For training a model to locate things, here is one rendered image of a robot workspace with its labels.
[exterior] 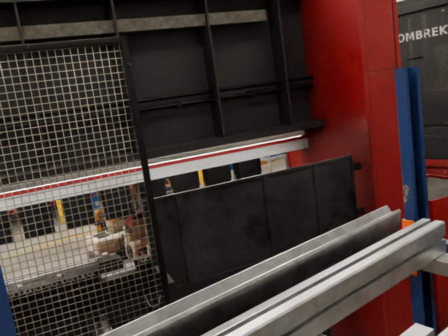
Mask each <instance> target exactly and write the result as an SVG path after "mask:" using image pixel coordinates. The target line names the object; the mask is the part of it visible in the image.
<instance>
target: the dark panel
mask: <svg viewBox="0 0 448 336"><path fill-rule="evenodd" d="M154 200H155V208H156V212H157V220H158V224H159V231H160V236H161V243H162V248H163V255H164V260H165V266H166V271H167V273H168V274H169V276H170V277H171V278H172V279H173V280H174V282H175V287H176V290H177V289H181V288H184V287H188V286H190V285H194V284H197V283H201V282H204V281H207V280H210V279H214V278H216V277H220V276H223V275H227V274H230V273H234V272H236V271H240V270H243V269H246V268H250V267H252V266H254V265H256V264H258V263H261V262H263V261H265V260H267V259H270V258H272V257H274V256H276V255H278V254H280V253H283V252H285V251H287V250H289V249H292V248H294V247H296V246H298V245H300V244H302V243H304V242H307V241H309V240H311V239H314V238H316V237H318V236H320V235H322V234H324V233H326V232H329V231H331V230H333V229H336V228H338V227H340V226H342V225H344V224H346V223H348V222H350V221H353V220H355V219H357V218H358V214H357V201H356V193H355V179H354V171H353V158H352V155H345V156H342V157H336V158H332V159H327V160H324V161H318V162H314V163H309V164H306V165H300V166H296V167H291V168H288V169H282V170H278V171H273V172H270V173H264V174H260V175H255V176H252V177H246V178H242V179H237V180H234V181H228V182H224V183H219V184H216V185H210V186H206V187H201V188H197V189H192V190H188V191H183V192H179V193H174V194H170V195H165V196H161V197H156V198H154Z"/></svg>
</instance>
